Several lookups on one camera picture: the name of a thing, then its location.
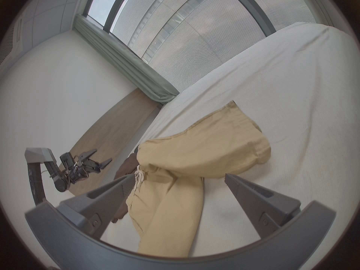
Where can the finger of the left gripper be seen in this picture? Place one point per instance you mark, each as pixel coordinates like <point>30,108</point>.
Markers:
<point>105,163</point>
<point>89,153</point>

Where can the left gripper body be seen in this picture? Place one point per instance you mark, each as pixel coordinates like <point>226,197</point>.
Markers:
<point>81,171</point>

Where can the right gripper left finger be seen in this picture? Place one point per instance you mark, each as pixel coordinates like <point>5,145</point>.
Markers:
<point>109,198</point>

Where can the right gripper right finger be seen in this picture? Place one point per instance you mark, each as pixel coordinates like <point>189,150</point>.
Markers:
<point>253,204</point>

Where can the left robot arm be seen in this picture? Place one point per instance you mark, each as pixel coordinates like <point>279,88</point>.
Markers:
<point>60,184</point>

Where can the bed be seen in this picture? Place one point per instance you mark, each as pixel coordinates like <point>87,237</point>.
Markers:
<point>281,108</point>

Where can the dark brown garment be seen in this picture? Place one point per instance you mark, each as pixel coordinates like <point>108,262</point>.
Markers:
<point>128,164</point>

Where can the grey-green curtain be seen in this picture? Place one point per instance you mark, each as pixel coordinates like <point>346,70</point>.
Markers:
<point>126,66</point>

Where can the window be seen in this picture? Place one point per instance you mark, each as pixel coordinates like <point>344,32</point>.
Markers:
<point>202,24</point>

